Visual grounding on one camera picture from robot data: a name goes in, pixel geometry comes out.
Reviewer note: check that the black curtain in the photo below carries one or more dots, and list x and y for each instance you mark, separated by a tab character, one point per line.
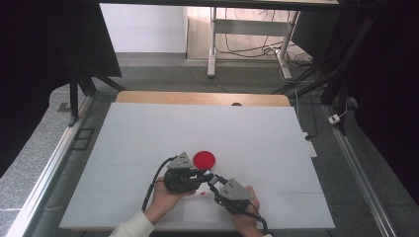
33	65
388	98

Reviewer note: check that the white metal desk frame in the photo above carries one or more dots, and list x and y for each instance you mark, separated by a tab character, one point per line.
250	27

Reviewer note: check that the black metal stand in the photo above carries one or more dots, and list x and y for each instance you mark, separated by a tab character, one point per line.
342	98

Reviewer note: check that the person's right hand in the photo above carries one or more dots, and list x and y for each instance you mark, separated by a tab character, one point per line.
245	222

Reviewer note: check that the round red ink pad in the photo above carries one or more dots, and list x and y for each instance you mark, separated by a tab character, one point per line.
204	160

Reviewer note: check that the small white adaptor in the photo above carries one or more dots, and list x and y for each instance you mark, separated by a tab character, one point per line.
334	119

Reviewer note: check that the dark table grommet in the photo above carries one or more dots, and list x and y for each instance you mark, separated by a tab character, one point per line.
236	104

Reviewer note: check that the white power strip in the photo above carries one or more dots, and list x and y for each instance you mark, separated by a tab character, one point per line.
312	149

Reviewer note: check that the aluminium rail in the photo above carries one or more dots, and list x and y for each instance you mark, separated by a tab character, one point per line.
42	184
362	181

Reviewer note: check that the black tripod stand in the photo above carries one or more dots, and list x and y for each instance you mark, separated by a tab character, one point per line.
74	98

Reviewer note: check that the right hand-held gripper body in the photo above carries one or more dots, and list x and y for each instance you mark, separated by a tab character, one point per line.
235	197

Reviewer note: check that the white paper sheet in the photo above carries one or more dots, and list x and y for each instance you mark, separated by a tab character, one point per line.
201	210

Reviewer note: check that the person's left hand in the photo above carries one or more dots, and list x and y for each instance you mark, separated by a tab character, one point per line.
164	204

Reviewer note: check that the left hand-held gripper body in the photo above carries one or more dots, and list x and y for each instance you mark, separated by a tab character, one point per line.
181	179

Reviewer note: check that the dark cabinet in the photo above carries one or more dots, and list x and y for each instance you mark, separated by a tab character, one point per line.
313	33

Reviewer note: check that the wooden table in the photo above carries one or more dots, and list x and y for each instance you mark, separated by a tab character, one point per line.
202	98

